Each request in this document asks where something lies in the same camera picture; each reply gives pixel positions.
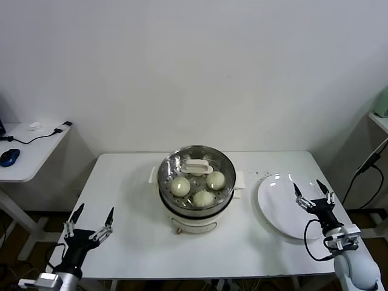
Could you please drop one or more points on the black and white adapter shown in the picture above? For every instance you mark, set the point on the black and white adapter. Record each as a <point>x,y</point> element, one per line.
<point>63,126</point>

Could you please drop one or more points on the white round plate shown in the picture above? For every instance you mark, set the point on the white round plate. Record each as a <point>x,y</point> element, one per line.
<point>279,206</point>

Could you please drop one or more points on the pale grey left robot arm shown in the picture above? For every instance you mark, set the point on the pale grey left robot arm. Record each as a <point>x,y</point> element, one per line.
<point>71,279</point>

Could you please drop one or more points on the pale green appliance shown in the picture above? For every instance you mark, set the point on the pale green appliance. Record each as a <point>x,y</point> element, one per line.
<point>382,104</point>

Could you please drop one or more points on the scattered black crumbs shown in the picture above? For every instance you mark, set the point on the scattered black crumbs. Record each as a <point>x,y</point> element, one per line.
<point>259,173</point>

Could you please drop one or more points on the dark monitor edge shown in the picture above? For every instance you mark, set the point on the dark monitor edge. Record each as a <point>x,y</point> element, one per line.
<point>2,121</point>

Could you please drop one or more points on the white side desk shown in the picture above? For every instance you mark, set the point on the white side desk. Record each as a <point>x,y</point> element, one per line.
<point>30,163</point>

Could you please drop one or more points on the blue computer mouse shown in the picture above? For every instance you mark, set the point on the blue computer mouse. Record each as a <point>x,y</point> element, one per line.
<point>9,157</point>

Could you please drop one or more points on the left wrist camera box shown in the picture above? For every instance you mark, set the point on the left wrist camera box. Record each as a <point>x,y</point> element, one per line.
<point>45,280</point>

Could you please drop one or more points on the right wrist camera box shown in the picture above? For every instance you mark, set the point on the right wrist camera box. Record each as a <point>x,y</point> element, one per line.
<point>342,239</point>

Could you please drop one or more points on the white shelf table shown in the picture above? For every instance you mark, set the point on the white shelf table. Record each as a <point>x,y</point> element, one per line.
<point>380,121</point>

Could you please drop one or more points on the white electric cooking pot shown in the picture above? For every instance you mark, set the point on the white electric cooking pot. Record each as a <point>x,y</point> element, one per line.
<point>194,225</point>

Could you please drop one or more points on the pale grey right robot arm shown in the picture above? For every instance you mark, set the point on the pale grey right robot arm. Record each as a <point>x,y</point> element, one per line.
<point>357,269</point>

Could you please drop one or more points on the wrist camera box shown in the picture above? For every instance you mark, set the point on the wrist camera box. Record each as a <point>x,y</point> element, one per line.
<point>342,239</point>
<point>45,280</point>

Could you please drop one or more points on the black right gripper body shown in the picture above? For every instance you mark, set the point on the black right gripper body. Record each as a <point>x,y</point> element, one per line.
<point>324,210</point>

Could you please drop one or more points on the small white plastic object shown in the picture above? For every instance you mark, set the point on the small white plastic object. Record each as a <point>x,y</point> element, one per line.
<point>35,125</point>

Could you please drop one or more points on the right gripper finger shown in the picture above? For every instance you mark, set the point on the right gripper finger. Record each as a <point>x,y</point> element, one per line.
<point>302,201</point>
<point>329,197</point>

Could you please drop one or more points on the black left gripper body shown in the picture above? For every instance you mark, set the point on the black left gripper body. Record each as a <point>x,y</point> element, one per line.
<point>78,244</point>

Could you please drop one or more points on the perforated steel steamer basket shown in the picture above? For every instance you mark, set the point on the perforated steel steamer basket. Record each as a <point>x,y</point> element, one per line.
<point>165,201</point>

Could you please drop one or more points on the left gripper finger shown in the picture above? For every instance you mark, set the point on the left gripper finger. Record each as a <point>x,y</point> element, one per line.
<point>70,227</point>
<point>107,224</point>

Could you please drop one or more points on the round glass pot lid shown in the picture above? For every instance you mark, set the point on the round glass pot lid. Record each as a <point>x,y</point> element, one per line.
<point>197,166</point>

